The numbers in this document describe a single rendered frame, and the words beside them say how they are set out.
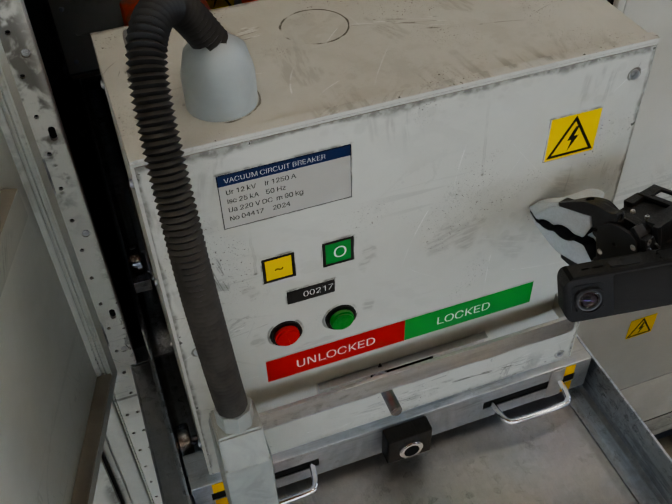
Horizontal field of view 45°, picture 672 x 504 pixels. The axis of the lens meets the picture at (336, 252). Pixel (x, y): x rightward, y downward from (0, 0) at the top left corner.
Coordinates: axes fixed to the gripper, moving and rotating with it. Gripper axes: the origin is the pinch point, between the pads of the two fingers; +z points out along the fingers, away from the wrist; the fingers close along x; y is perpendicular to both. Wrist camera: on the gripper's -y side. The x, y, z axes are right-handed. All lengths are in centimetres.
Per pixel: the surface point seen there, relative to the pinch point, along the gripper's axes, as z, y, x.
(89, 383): 45, -42, -25
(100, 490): 54, -46, -51
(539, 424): 6.3, 4.8, -37.3
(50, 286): 40, -42, -5
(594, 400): 4.3, 13.2, -37.2
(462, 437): 10.7, -4.9, -36.1
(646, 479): -7.2, 9.5, -40.5
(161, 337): 48, -30, -26
